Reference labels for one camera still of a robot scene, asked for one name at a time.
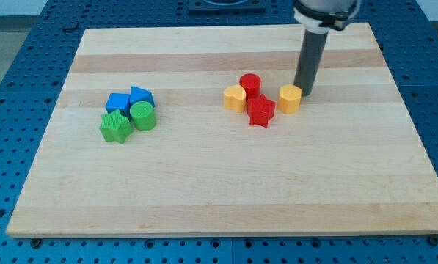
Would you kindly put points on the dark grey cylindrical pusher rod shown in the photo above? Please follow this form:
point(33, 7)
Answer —
point(309, 60)

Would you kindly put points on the yellow hexagon block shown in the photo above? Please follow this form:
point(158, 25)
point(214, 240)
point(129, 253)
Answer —
point(289, 99)

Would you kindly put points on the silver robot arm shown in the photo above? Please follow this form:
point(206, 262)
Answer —
point(318, 18)

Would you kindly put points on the red star block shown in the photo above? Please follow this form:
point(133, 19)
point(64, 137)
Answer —
point(260, 110)

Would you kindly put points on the green star block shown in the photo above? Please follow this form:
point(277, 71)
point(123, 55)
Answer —
point(115, 127)

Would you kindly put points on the red cylinder block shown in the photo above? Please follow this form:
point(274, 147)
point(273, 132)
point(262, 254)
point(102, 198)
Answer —
point(251, 84)

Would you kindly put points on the yellow heart block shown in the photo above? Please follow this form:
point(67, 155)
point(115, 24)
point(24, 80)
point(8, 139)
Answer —
point(234, 98)

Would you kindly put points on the blue triangle block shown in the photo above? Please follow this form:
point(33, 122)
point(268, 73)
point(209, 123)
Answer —
point(139, 94)

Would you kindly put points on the green cylinder block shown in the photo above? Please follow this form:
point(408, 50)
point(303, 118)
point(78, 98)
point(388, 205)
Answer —
point(143, 116)

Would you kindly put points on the blue cube block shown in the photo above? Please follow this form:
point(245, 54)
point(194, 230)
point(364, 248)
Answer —
point(119, 101)

